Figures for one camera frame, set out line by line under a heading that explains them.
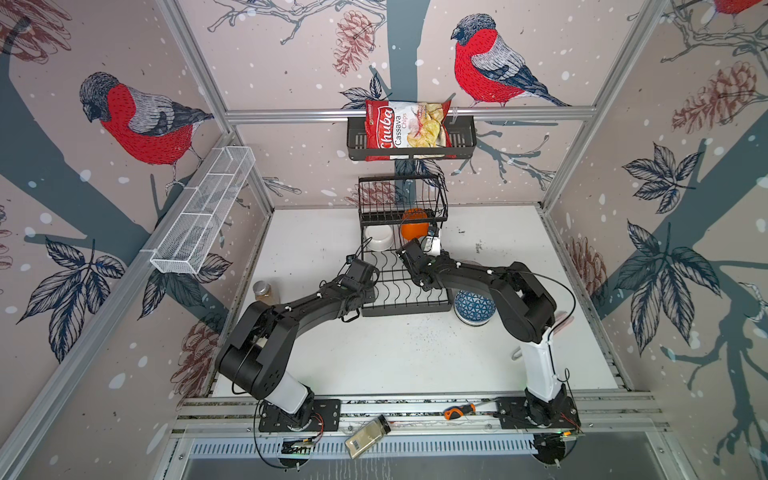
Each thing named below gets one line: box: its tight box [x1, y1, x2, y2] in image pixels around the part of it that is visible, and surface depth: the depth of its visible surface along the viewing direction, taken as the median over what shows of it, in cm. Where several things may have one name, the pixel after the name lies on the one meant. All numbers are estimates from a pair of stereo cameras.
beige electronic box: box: [344, 414, 391, 459], surface depth 69 cm
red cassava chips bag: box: [364, 100, 457, 161], surface depth 89 cm
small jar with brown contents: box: [252, 280, 272, 304], surface depth 89 cm
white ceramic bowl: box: [365, 225, 394, 252], surface depth 106 cm
